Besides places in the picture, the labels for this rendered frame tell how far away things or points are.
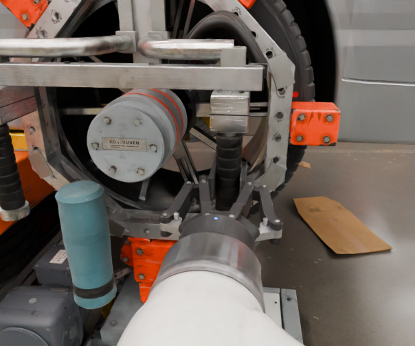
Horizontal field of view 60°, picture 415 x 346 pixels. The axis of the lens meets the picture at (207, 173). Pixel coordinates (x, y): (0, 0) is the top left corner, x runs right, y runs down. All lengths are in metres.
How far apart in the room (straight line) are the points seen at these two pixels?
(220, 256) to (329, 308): 1.31
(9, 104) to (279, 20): 0.49
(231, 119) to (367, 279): 1.39
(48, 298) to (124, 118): 0.58
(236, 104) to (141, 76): 0.13
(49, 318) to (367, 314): 1.13
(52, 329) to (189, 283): 0.74
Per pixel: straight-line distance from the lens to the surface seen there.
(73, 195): 0.70
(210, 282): 0.25
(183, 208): 0.42
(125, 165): 0.60
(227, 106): 0.46
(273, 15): 0.75
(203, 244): 0.29
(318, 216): 2.14
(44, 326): 0.97
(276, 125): 0.69
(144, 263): 0.87
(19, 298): 1.04
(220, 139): 0.47
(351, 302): 1.62
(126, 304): 1.21
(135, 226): 0.83
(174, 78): 0.49
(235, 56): 0.48
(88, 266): 0.76
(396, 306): 1.68
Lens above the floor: 1.04
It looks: 23 degrees down
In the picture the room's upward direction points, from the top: straight up
